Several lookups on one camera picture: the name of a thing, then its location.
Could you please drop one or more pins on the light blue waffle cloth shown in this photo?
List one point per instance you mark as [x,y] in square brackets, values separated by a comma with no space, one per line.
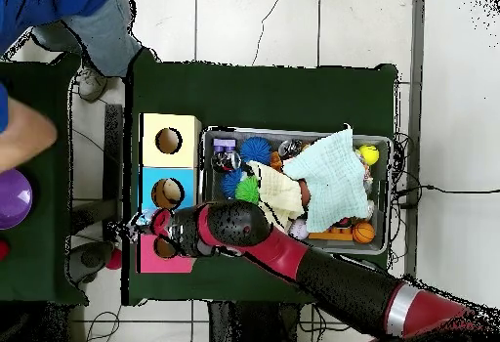
[336,178]

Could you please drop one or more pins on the wooden box with three holes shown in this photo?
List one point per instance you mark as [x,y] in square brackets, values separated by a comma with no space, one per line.
[187,154]

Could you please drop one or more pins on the person's forearm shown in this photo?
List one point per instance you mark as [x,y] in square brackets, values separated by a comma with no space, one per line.
[23,135]

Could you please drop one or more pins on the bottle with blue label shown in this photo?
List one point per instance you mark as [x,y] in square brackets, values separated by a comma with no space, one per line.
[143,221]

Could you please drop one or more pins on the small red ball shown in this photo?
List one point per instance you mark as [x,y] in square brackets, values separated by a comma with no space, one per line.
[3,249]

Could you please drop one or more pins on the cream waffle cloth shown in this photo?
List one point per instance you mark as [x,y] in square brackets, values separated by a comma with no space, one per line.
[279,191]

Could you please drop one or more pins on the crushed black drink can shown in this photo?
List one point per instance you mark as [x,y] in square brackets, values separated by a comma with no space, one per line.
[225,161]

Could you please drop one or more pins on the purple ball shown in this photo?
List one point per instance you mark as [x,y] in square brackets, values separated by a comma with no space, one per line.
[13,201]

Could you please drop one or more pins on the blue spiky rubber ball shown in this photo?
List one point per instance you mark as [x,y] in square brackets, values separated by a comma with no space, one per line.
[230,181]
[255,150]

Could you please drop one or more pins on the yellow smiley ball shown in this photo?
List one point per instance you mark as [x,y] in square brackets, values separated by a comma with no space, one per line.
[369,154]

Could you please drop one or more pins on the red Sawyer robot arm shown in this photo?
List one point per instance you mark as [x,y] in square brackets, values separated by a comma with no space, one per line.
[281,248]

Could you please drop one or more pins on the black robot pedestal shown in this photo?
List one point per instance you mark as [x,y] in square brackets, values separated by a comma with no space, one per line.
[242,326]

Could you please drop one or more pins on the orange toy basketball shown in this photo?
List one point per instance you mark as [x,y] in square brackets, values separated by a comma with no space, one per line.
[363,233]

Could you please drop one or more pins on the dark green table cloth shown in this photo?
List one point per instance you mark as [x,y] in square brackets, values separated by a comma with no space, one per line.
[273,95]
[39,260]

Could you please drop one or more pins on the white toy baseball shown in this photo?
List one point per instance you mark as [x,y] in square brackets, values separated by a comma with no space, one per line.
[297,229]

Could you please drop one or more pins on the person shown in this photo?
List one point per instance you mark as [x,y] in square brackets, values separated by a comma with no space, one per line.
[97,33]

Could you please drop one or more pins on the large green spiky ball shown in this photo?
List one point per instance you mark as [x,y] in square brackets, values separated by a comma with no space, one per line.
[248,189]

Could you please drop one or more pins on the purple toy brick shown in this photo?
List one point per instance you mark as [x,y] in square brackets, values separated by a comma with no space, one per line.
[224,145]

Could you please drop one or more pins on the black upright panel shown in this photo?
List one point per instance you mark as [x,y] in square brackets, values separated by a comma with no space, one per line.
[113,142]

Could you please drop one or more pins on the grey object with red knob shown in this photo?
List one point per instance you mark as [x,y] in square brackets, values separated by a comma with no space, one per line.
[91,260]

